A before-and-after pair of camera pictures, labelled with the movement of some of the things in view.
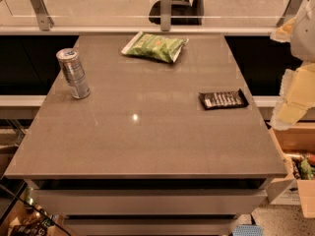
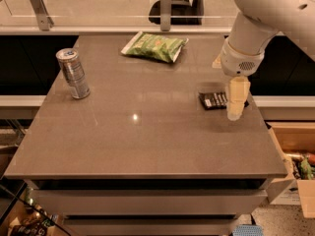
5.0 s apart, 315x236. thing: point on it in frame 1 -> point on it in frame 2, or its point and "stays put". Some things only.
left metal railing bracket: x=40 y=8 stays put
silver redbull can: x=73 y=70 stays put
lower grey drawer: x=156 y=226 stays put
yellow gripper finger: x=297 y=96 -> x=237 y=94
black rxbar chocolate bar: x=224 y=99 stays put
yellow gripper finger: x=284 y=31 -> x=218 y=62
